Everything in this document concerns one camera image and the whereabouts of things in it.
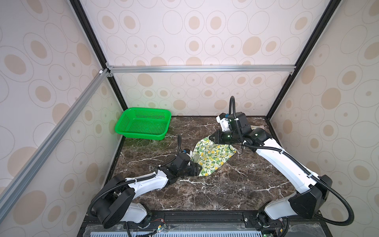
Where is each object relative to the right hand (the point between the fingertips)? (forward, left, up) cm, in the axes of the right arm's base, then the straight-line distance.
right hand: (214, 136), depth 74 cm
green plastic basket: (+31, +49, -25) cm, 63 cm away
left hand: (-9, +5, -19) cm, 21 cm away
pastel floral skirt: (+31, -33, -27) cm, 53 cm away
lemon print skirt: (+4, 0, -27) cm, 27 cm away
